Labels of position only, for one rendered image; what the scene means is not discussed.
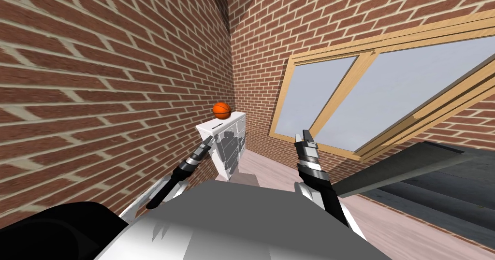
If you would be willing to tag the dark grey table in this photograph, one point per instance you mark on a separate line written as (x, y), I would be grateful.
(402, 167)

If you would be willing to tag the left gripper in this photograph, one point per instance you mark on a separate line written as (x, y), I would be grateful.
(203, 150)

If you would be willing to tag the white dresser with orange basketball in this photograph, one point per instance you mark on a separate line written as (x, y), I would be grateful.
(228, 144)

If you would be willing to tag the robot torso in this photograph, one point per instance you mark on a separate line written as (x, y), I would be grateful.
(239, 221)

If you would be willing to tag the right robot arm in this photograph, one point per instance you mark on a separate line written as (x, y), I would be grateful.
(320, 184)

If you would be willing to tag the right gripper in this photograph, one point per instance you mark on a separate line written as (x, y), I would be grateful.
(308, 150)

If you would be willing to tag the wooden framed window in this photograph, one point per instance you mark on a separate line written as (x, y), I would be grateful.
(379, 93)

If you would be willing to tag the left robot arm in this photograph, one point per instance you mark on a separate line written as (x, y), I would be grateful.
(176, 175)

